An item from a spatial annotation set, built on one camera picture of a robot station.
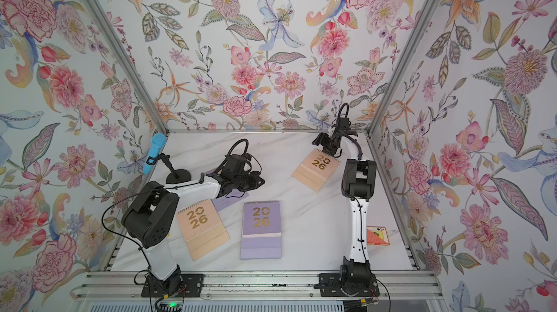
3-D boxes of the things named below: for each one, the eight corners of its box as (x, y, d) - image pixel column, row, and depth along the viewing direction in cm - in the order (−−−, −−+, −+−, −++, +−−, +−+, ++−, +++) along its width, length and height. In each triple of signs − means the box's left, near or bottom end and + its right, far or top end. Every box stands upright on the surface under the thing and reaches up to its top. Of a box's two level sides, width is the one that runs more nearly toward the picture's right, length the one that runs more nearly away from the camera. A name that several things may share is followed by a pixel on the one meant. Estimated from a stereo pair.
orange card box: (367, 245, 85) (370, 243, 83) (363, 228, 89) (365, 226, 87) (387, 245, 85) (390, 243, 83) (382, 228, 89) (385, 226, 87)
